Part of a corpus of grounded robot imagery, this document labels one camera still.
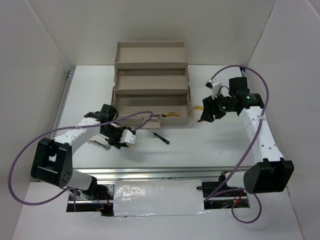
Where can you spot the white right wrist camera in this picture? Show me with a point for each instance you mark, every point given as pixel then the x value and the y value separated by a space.
pixel 214 85

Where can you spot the grey utility knife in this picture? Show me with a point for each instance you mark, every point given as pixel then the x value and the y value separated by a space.
pixel 99 141

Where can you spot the beige plastic toolbox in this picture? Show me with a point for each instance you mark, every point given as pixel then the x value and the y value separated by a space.
pixel 151 78

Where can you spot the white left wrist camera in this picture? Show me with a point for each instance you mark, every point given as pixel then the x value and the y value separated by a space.
pixel 128 137

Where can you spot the beige toolbox latch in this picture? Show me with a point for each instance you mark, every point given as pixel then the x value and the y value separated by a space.
pixel 153 123

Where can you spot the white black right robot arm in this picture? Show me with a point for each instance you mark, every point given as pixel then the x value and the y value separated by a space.
pixel 271 171

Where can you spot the aluminium rail frame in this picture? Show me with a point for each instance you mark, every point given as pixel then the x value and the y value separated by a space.
pixel 157 172

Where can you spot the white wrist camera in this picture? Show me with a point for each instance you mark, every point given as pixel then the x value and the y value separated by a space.
pixel 214 85
pixel 128 137

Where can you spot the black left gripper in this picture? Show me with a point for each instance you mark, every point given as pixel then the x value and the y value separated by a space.
pixel 117 141

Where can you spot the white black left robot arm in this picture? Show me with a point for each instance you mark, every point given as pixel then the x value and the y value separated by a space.
pixel 53 160

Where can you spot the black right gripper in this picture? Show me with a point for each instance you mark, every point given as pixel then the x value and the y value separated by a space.
pixel 205 115

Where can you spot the silver foil sheet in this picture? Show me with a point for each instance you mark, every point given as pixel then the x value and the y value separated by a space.
pixel 157 198

